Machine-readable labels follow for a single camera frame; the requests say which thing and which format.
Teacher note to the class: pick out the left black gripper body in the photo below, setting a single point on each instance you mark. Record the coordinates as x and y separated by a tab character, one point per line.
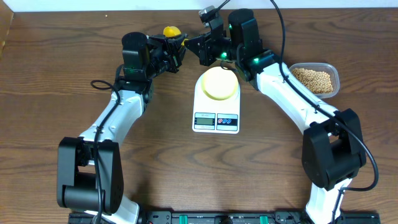
162	58

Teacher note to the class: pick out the white digital kitchen scale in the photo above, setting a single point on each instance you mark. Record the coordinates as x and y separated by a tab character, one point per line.
213	116

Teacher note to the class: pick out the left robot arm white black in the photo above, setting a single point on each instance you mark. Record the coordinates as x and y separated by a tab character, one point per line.
89	173

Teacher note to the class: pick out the clear plastic container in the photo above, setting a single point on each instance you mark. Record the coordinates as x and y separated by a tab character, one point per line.
322	67

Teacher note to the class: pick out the yellow plastic bowl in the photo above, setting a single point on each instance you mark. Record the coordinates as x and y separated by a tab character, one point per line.
219	84

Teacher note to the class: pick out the pile of soybeans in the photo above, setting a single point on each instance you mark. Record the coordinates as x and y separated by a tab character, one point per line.
316	82

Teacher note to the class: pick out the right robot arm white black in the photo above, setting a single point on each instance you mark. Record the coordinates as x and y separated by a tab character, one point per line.
333	149

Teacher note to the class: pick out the yellow scoop spoon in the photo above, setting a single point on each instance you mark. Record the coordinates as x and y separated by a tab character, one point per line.
174	32

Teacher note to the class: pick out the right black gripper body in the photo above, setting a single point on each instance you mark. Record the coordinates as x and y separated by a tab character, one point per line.
222	49

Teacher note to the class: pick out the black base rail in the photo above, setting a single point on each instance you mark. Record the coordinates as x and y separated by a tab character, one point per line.
166	217

